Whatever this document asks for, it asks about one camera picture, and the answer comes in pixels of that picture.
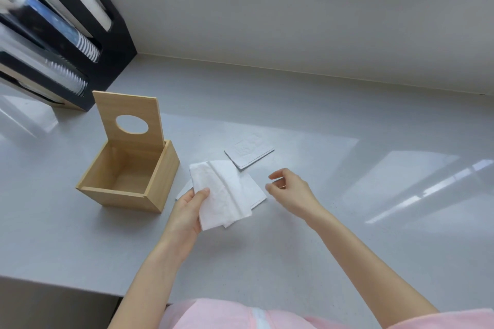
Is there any person's right hand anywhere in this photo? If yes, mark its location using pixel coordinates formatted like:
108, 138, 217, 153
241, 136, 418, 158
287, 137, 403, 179
264, 168, 329, 231

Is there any wooden lid with oval hole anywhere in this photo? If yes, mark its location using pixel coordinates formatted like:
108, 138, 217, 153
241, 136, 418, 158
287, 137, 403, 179
92, 90, 165, 153

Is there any wooden box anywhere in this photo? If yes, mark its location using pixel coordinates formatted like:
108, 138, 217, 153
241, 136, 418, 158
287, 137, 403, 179
75, 139, 181, 214

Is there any stack of clear plastic cups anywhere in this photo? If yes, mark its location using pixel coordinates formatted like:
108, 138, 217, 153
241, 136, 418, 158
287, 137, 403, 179
0, 26, 89, 99

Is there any person's left hand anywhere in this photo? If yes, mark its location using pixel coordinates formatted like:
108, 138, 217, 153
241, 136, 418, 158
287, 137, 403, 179
164, 187, 211, 256

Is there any black cup holder rack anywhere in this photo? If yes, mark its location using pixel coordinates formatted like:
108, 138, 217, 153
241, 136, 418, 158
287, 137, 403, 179
0, 0, 138, 113

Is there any pink garment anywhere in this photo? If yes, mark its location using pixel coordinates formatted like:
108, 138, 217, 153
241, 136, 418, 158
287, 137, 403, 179
160, 298, 494, 329

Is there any stack of blue printed cups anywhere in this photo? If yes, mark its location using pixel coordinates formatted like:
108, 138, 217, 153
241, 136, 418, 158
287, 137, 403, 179
0, 0, 102, 63

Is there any person's right forearm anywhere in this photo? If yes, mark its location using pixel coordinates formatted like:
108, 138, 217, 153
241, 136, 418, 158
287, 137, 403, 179
310, 210, 440, 327

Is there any person's left forearm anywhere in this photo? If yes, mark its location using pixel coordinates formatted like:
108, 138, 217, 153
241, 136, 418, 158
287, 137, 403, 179
108, 238, 196, 329

